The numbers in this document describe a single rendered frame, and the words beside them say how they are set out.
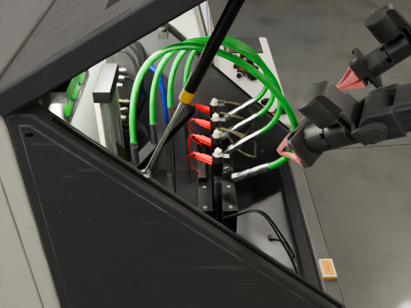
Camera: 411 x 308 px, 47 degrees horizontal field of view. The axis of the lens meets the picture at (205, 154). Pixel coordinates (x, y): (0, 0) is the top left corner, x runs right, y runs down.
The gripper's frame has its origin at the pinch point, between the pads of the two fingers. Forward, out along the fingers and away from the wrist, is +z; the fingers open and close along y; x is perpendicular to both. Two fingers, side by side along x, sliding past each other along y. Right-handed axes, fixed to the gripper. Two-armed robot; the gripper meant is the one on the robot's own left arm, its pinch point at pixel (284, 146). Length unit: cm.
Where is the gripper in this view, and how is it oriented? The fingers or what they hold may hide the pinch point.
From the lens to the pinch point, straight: 99.1
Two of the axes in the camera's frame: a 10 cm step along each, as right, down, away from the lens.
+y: -6.3, 6.2, -4.6
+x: 6.1, 7.7, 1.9
